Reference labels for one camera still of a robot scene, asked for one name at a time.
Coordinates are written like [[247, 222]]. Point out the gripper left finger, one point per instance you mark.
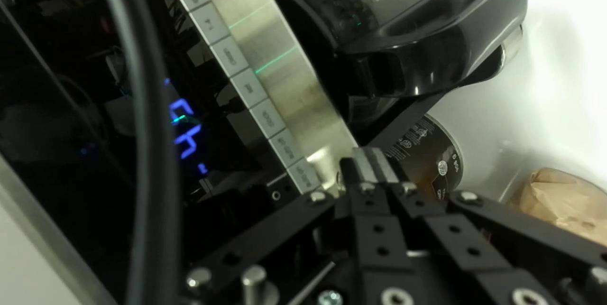
[[379, 238]]

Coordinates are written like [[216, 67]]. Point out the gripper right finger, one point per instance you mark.
[[474, 248]]

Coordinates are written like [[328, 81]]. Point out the black and steel coffee maker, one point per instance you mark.
[[280, 72]]

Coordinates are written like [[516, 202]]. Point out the dark printed canister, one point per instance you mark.
[[427, 153]]

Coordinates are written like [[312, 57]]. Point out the brown paper bag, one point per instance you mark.
[[559, 200]]

